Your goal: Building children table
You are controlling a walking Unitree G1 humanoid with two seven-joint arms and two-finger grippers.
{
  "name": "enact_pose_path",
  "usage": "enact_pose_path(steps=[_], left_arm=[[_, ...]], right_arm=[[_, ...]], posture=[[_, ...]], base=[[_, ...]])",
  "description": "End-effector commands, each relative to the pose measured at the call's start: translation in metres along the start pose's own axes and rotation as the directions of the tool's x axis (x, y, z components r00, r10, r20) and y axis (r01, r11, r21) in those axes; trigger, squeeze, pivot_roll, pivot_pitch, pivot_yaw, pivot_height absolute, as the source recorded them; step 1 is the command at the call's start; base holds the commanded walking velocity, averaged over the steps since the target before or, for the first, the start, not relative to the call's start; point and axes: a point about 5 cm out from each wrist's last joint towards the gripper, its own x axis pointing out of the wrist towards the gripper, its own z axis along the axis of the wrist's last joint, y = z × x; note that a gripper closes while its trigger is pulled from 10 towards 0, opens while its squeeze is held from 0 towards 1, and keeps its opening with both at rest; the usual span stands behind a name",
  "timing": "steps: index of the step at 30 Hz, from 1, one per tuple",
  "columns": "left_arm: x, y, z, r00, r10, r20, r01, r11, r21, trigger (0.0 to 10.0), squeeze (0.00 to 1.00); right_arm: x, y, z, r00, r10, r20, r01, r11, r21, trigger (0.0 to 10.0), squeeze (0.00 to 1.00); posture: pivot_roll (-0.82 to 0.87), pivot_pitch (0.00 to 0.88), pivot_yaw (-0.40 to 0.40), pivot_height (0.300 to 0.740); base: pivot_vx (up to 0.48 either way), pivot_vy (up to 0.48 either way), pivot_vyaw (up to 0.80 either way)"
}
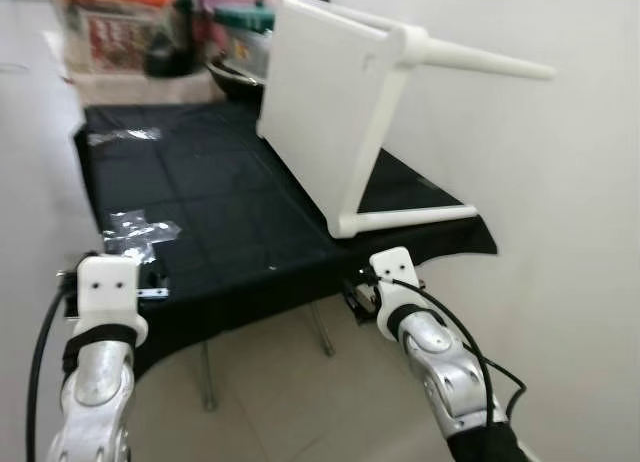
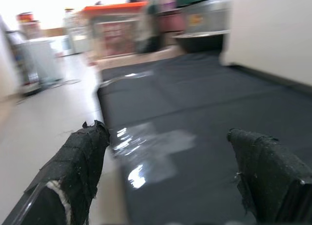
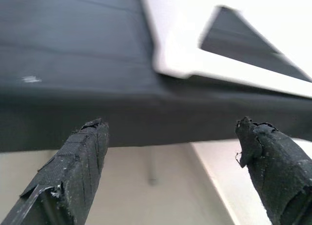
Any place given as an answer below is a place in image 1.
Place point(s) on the storage box with orange lid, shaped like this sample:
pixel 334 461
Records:
pixel 110 32

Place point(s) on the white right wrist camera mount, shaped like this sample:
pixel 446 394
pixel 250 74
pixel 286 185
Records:
pixel 395 282

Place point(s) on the green pot lid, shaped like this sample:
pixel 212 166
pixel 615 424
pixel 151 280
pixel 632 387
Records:
pixel 245 19

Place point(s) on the beige cloth covered bench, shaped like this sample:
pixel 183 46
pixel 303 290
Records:
pixel 130 87

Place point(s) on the white plastic table top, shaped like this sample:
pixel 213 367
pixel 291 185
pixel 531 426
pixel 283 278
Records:
pixel 320 92

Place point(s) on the clear tape patch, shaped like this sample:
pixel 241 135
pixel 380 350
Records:
pixel 140 232

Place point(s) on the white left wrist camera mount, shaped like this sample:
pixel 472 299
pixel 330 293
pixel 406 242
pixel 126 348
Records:
pixel 108 287

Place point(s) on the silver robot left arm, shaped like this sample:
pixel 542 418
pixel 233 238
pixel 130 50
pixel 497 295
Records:
pixel 95 392

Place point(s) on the black wok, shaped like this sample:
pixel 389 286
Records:
pixel 235 77

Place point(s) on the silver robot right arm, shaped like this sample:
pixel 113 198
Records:
pixel 450 372

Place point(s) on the grey metal folding leg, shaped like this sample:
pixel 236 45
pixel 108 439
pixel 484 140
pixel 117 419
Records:
pixel 322 332
pixel 206 377

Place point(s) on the black tablecloth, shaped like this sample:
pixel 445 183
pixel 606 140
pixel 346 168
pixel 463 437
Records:
pixel 220 232

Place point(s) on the black shiny bag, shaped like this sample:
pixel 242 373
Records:
pixel 170 52

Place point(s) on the white plastic table leg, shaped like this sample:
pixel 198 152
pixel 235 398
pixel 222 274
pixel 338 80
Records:
pixel 480 60
pixel 420 217
pixel 350 17

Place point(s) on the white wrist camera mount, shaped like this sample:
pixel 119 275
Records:
pixel 108 287
pixel 395 282

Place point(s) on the clear tape strip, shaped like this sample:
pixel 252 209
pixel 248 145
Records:
pixel 125 137

